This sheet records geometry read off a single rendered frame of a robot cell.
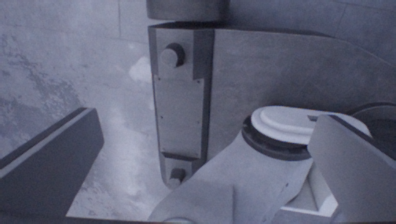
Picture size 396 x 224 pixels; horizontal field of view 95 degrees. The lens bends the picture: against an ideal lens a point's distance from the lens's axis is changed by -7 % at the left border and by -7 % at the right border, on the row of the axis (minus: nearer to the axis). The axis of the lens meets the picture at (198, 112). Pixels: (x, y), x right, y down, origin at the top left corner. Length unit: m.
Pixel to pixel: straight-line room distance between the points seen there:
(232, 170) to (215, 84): 0.23
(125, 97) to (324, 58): 0.66
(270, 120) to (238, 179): 0.12
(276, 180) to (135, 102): 0.61
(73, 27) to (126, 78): 0.26
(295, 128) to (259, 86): 0.16
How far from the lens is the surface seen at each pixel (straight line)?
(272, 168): 0.33
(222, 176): 0.30
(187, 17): 0.43
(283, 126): 0.35
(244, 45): 0.45
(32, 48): 1.03
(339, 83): 0.52
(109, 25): 0.75
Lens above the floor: 0.61
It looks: 59 degrees down
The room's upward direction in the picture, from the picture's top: 156 degrees counter-clockwise
